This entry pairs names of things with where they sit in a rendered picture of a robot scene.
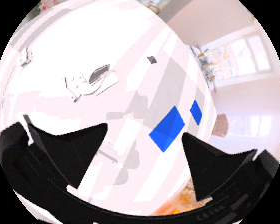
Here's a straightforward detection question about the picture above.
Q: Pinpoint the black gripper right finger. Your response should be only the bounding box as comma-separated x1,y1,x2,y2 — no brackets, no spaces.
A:
181,132,258,202

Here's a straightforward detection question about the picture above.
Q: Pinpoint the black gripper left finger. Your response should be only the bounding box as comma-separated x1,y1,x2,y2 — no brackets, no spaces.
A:
27,123,108,189

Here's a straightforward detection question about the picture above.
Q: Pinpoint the blue flat rectangular plate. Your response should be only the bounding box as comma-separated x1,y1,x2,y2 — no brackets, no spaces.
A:
191,100,203,125
149,105,185,152

